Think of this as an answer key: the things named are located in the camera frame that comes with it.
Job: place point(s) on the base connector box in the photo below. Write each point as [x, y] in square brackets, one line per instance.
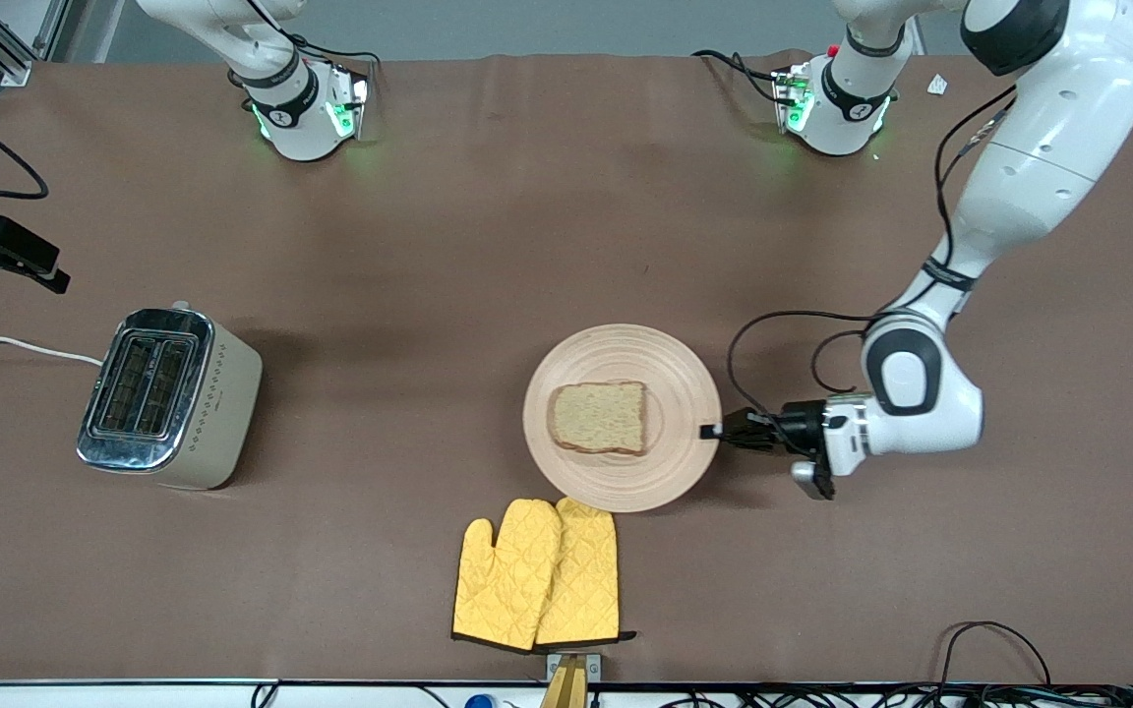
[355, 98]
[791, 93]

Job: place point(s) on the right base connector box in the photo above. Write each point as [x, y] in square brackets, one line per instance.
[355, 98]

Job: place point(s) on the brown table cover sheet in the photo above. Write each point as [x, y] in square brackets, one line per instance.
[527, 216]

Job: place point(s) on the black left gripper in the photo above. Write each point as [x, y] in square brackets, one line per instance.
[795, 427]

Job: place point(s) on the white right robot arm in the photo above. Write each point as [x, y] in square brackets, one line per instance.
[301, 118]

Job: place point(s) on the blue round object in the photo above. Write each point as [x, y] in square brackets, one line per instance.
[480, 702]

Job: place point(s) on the cream and chrome toaster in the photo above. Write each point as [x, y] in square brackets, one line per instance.
[217, 403]

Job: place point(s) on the slice of brown bread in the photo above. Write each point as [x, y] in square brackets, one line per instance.
[598, 418]

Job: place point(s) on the yellow quilted oven mitt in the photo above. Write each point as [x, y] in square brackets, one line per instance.
[586, 580]
[503, 580]

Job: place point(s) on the small white paper scrap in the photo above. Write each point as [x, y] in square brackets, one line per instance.
[937, 85]

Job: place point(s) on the aluminium frame profile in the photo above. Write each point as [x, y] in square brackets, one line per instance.
[6, 64]

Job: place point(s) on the left base connector box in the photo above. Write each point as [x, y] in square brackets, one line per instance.
[791, 93]

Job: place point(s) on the round wooden plate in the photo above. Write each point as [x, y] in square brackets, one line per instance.
[616, 482]

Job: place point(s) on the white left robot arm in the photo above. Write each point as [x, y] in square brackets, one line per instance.
[1048, 147]

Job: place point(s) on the grey metal bracket plate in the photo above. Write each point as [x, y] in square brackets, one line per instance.
[594, 667]

